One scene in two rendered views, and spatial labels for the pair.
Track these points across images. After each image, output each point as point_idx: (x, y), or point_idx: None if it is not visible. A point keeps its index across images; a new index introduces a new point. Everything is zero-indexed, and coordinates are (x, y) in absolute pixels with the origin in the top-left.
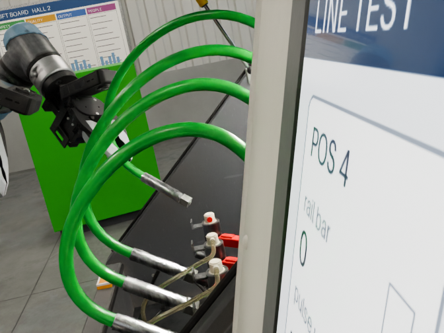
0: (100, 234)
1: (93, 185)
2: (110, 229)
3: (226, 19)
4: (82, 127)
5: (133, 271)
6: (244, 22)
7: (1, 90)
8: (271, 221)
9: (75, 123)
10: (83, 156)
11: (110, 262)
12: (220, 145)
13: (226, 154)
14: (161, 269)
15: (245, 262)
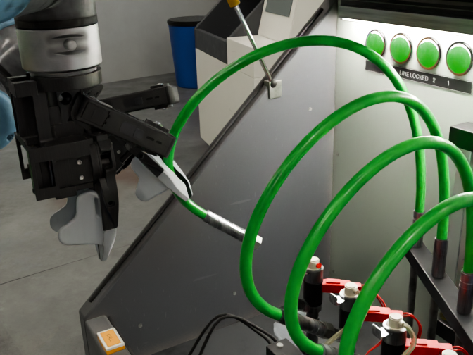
0: (257, 298)
1: (398, 260)
2: None
3: (344, 48)
4: (146, 158)
5: (117, 323)
6: (364, 55)
7: (144, 127)
8: None
9: (135, 153)
10: (259, 211)
11: (91, 316)
12: (231, 167)
13: (237, 177)
14: (306, 328)
15: None
